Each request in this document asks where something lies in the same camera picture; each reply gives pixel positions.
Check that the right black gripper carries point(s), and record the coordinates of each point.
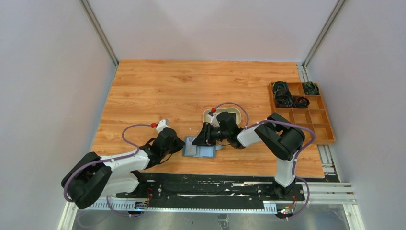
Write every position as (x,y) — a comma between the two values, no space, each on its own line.
(203,138)

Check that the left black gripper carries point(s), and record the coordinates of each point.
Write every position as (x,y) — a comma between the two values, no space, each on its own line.
(180,144)

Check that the blue card holder wallet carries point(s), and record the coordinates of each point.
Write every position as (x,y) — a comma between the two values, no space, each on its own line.
(204,151)

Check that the grey card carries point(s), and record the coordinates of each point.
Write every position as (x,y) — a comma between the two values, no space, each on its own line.
(190,150)

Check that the beige oval tray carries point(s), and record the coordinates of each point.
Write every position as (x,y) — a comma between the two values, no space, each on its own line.
(235,112)

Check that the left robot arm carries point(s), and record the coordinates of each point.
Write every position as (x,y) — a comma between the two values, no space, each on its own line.
(96,176)

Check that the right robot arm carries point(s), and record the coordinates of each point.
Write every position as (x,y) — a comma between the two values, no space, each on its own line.
(284,139)

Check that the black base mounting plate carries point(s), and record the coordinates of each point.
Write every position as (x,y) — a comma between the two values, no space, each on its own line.
(168,190)

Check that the wooden compartment organizer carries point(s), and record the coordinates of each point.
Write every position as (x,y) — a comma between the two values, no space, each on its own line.
(305,110)

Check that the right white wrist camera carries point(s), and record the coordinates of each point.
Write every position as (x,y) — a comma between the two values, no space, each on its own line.
(212,116)

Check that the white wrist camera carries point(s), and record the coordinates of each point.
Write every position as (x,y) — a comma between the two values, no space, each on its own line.
(212,116)
(162,124)

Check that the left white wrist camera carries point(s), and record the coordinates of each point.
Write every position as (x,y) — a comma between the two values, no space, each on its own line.
(162,124)

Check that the aluminium frame rail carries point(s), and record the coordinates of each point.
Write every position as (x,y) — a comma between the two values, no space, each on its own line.
(330,205)

